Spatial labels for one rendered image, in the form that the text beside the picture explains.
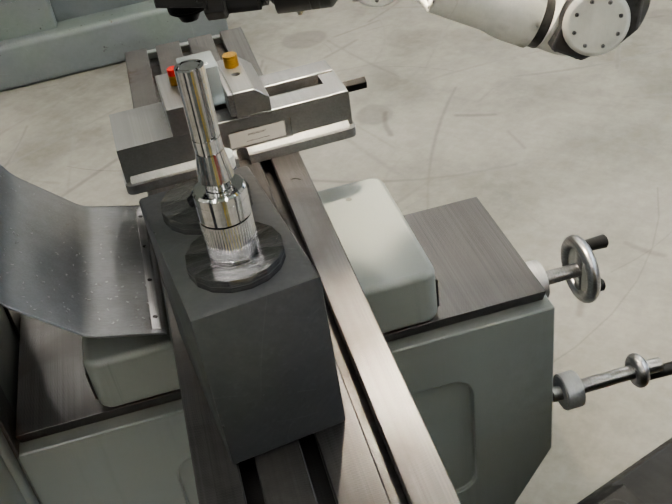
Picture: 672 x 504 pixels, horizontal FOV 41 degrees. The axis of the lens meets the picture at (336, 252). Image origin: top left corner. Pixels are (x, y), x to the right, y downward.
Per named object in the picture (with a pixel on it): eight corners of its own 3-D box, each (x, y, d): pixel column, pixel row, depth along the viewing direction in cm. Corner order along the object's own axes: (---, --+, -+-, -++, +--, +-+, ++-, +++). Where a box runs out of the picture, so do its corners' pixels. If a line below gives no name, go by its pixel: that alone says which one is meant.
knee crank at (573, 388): (664, 360, 151) (667, 334, 148) (684, 384, 147) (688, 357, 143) (543, 395, 149) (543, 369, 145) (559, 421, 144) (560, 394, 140)
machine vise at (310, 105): (330, 94, 146) (321, 31, 140) (358, 135, 134) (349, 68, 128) (118, 149, 141) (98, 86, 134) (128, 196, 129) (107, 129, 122)
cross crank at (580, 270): (586, 269, 159) (589, 215, 152) (619, 310, 149) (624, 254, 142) (502, 292, 157) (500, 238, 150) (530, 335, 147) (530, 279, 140)
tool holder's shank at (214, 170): (243, 185, 76) (216, 64, 70) (211, 200, 75) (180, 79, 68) (224, 171, 78) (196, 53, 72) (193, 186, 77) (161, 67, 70)
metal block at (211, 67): (218, 86, 135) (210, 49, 131) (226, 103, 130) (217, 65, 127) (184, 95, 134) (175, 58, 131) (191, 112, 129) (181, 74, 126)
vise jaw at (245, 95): (253, 76, 139) (249, 52, 137) (272, 110, 129) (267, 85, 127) (216, 85, 138) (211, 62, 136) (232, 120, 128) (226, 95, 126)
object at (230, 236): (269, 249, 80) (257, 194, 77) (224, 273, 78) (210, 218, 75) (242, 228, 83) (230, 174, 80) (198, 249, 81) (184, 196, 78)
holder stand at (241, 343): (277, 297, 106) (245, 152, 94) (348, 421, 89) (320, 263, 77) (179, 332, 104) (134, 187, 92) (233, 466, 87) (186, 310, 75)
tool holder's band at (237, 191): (257, 194, 77) (255, 185, 76) (210, 218, 75) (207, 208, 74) (230, 174, 80) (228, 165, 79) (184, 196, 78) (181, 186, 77)
